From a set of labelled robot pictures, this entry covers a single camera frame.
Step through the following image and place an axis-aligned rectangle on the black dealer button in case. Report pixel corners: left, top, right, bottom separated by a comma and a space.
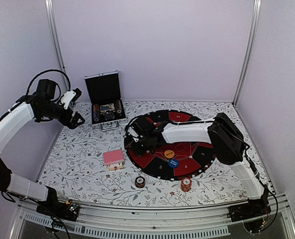
104, 112, 115, 121

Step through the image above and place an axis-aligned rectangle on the round red black poker mat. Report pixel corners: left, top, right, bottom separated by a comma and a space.
124, 110, 215, 181

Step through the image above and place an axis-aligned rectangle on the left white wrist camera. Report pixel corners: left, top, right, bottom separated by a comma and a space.
59, 88, 82, 110

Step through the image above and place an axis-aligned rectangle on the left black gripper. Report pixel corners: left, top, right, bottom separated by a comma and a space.
39, 101, 86, 129

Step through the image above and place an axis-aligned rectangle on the orange big blind button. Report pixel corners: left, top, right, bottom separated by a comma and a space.
164, 149, 175, 159

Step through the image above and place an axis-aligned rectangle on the red playing card deck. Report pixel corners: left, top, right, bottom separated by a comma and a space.
103, 149, 124, 166

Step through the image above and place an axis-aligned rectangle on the playing card box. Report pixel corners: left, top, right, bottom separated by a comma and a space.
108, 162, 124, 171

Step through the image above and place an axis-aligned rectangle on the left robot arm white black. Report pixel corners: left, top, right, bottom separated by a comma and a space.
0, 79, 85, 216

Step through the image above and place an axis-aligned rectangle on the aluminium poker case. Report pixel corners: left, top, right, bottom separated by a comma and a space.
84, 70, 126, 131

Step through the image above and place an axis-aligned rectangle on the right chip row in case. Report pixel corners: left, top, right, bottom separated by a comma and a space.
114, 100, 123, 115

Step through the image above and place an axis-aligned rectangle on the floral white table cloth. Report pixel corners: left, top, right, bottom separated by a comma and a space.
38, 103, 247, 207

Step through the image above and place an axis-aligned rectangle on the aluminium frame post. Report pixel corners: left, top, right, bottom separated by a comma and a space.
44, 0, 75, 107
232, 0, 262, 108

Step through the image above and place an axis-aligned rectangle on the right aluminium frame post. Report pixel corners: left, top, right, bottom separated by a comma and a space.
232, 0, 262, 108

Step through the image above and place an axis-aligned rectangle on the orange chip stack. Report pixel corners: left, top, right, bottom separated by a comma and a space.
181, 178, 192, 192

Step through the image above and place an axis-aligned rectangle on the blue card deck in case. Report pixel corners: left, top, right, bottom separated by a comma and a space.
100, 104, 115, 113

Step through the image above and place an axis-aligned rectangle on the left aluminium frame post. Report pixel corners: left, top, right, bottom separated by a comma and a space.
44, 0, 75, 107

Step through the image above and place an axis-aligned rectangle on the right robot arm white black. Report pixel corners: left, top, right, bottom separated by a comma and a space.
124, 110, 271, 221

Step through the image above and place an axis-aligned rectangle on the front aluminium rail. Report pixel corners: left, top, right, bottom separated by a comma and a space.
9, 194, 295, 239

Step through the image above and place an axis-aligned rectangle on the dark red chip stack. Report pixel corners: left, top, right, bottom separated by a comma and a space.
135, 176, 145, 188

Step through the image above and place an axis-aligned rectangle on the blue small blind button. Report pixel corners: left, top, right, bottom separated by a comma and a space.
168, 158, 180, 168

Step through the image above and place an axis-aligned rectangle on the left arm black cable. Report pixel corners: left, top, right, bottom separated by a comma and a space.
25, 69, 72, 97

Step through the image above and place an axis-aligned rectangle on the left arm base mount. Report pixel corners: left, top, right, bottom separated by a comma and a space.
36, 200, 80, 222

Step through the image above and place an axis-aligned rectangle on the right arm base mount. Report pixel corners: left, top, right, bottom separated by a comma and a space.
227, 200, 271, 234

